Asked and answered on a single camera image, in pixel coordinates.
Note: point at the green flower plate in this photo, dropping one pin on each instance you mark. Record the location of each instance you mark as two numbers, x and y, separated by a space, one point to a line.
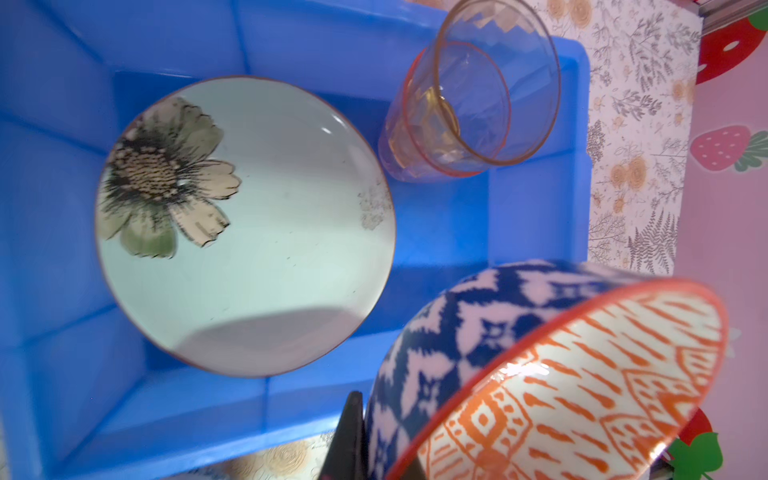
244 226

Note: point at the pink transparent cup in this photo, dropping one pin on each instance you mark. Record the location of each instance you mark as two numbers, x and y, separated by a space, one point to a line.
517 40

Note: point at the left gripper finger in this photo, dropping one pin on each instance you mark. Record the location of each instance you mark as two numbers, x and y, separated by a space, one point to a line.
346 458

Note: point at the orange patterned top bowl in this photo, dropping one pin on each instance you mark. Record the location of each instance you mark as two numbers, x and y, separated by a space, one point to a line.
603 391

